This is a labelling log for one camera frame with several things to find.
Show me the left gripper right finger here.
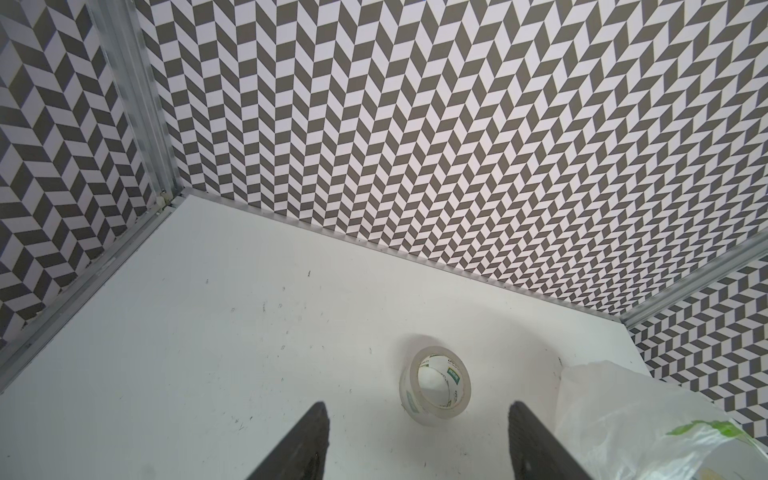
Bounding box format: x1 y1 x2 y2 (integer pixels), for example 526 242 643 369
508 401 591 480

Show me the white plastic bag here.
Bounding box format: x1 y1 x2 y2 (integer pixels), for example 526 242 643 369
554 361 767 479

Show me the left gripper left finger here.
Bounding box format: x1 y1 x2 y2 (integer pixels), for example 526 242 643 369
247 401 330 480

